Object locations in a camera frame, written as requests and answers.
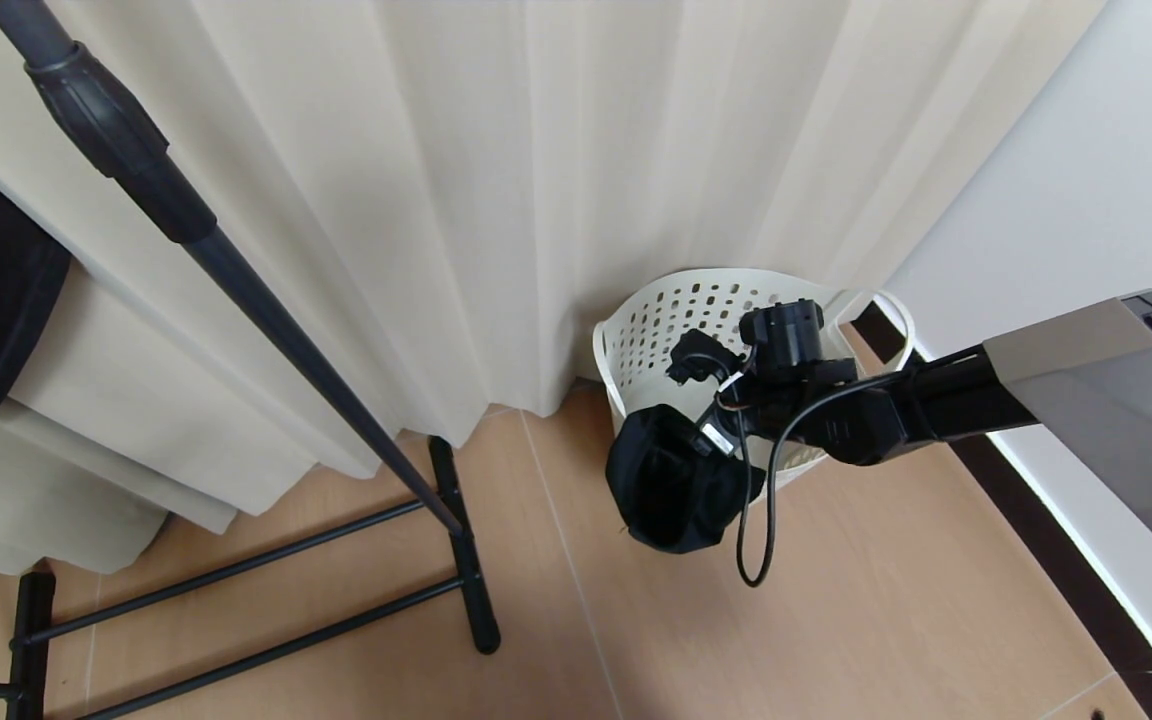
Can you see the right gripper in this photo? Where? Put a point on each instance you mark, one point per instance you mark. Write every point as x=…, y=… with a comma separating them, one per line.
x=731, y=425

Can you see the black garment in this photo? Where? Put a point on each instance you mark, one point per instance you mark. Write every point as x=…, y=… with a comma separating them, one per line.
x=666, y=490

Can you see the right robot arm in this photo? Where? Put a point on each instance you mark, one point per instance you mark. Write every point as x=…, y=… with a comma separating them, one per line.
x=1086, y=370

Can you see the white laundry basket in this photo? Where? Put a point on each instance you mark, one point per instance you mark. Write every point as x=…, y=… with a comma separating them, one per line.
x=656, y=320

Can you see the black clothes rack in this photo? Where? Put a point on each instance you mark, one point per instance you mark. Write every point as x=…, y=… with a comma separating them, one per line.
x=116, y=130

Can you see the white curtain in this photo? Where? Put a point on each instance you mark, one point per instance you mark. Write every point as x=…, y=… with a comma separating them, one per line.
x=536, y=150
x=136, y=420

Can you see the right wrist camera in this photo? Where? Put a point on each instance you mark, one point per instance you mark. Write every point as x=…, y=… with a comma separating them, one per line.
x=696, y=358

